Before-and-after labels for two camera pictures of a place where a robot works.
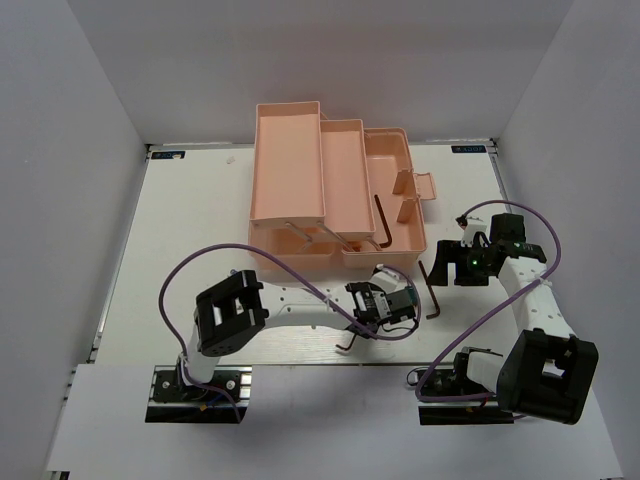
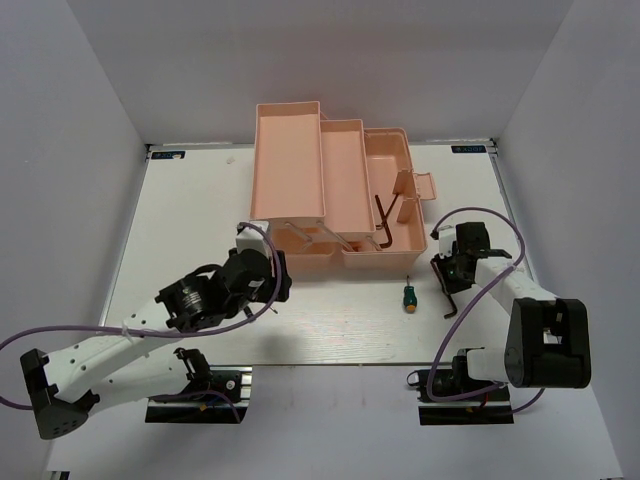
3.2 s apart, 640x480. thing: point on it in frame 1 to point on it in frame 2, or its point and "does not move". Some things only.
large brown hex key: (388, 243) does not move
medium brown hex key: (432, 294) to (444, 288)
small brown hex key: (348, 348) to (380, 226)
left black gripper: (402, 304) to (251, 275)
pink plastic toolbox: (332, 194) does not move
